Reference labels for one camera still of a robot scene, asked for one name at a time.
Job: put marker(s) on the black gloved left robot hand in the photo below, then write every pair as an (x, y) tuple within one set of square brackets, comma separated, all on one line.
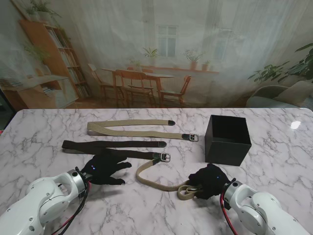
[(102, 169)]

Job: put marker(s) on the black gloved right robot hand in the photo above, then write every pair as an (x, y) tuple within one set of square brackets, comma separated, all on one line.
[(210, 181)]

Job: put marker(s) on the beige woven belt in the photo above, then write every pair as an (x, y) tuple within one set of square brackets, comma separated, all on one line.
[(156, 185), (127, 133)]

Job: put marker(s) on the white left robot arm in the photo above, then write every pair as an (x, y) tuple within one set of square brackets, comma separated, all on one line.
[(36, 203)]

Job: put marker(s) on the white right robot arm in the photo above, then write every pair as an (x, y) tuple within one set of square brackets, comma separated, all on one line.
[(259, 210)]

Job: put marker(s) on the dark brown woven belt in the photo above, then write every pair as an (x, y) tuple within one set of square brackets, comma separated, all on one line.
[(110, 144)]

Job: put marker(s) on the black belt storage box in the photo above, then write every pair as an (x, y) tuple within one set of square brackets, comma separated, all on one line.
[(227, 151)]

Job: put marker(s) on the printed room backdrop cloth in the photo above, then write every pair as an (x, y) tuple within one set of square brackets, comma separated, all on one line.
[(156, 49)]

